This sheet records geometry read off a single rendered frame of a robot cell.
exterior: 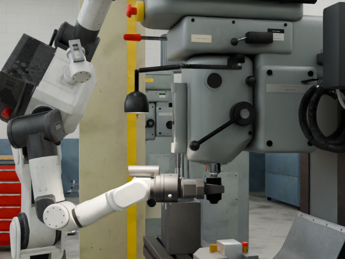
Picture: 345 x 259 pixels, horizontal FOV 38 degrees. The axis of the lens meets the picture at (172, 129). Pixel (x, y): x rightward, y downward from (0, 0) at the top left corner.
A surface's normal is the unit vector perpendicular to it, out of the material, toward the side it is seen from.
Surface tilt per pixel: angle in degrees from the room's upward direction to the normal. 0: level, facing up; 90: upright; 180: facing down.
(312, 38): 90
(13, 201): 90
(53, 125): 80
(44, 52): 58
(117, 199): 93
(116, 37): 90
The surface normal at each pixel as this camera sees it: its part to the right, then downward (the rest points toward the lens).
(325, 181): -0.97, 0.00
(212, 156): 0.18, 0.58
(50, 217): -0.09, -0.07
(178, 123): 0.22, 0.00
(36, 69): 0.44, -0.53
